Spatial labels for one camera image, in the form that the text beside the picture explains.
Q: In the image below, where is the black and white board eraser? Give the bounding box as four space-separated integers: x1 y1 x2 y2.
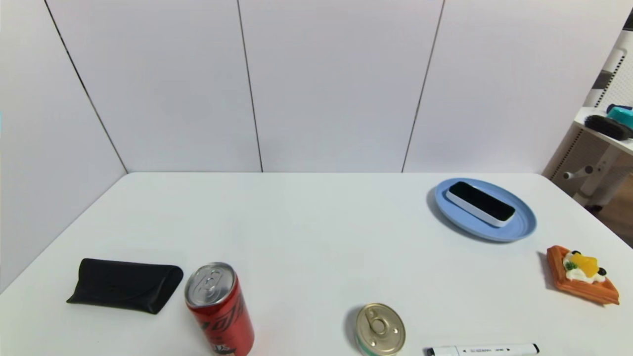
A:
446 181 516 228

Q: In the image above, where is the blue plate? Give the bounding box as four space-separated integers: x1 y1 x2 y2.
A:
434 178 538 243

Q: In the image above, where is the teal object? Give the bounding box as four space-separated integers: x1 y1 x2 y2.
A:
606 104 633 130

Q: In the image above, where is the red soda can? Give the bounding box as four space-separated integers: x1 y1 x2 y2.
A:
184 262 255 356

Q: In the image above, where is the tin can with gold lid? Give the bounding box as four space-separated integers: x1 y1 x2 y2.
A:
355 303 407 356

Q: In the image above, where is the black glasses case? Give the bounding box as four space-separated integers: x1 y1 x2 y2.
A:
66 258 184 315

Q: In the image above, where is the white marker pen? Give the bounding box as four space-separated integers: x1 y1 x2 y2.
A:
425 343 540 356

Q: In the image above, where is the white side shelf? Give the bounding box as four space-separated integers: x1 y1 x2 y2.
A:
543 30 633 213

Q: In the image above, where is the toy waffle with cream fruit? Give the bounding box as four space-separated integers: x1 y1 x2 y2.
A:
546 245 620 306

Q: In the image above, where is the black brush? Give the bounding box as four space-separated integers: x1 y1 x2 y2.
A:
584 115 633 141

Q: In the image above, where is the white desk crank handle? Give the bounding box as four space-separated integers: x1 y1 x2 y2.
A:
563 165 594 180

